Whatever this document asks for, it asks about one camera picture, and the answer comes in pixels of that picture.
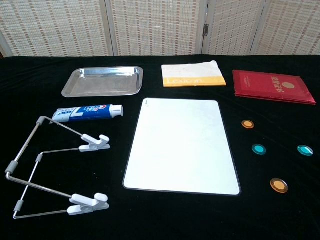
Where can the red certificate book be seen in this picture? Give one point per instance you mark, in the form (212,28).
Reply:
(265,87)

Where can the blue white toothpaste tube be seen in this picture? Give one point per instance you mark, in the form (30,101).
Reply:
(82,113)

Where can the black tablecloth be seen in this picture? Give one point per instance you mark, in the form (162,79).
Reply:
(175,220)

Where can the orange disc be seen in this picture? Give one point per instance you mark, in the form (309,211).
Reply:
(247,124)
(278,185)

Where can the white magnetic board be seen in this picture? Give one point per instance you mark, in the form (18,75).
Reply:
(180,145)

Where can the stainless steel rectangular tray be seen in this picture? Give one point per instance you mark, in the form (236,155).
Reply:
(100,83)

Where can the metal screen hinge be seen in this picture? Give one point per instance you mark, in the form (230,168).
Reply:
(206,29)

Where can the blue disc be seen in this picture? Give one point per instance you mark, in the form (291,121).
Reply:
(305,150)
(258,149)

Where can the woven folding screen panel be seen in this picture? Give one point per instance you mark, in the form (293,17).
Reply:
(50,25)
(232,25)
(292,25)
(155,25)

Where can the white yellow Lexicon booklet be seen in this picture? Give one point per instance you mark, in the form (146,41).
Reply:
(190,72)

